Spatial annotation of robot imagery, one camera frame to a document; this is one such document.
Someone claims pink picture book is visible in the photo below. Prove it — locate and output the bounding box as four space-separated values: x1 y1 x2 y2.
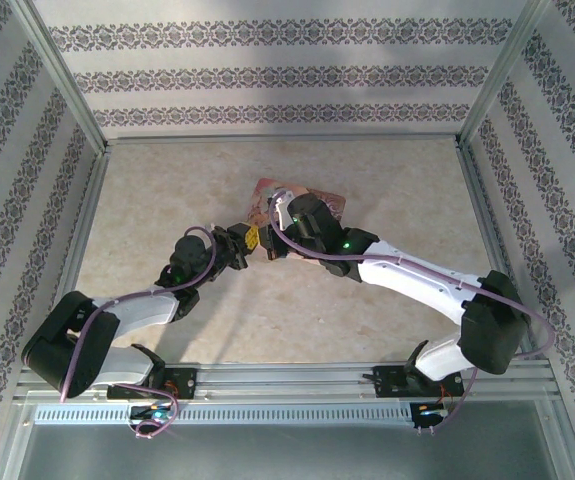
246 177 349 264

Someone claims grey metal sheet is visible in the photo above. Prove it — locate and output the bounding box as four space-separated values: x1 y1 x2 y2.
0 399 575 480

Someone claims aluminium table edge rail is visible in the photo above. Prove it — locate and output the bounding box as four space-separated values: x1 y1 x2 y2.
452 139 554 369
104 132 463 147
41 144 114 369

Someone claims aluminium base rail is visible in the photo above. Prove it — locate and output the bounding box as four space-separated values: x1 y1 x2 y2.
12 360 562 404

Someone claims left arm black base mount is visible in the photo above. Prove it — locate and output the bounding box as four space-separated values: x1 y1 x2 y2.
106 367 199 401

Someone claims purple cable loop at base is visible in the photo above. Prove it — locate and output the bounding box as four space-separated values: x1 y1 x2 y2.
126 383 181 441

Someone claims slotted grey cable duct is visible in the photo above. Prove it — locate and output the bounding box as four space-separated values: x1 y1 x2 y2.
31 402 414 427

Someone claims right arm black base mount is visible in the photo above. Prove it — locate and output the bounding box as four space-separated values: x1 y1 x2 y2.
363 364 466 400

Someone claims aluminium frame post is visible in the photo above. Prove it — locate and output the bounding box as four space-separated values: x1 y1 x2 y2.
14 0 111 157
456 0 554 149

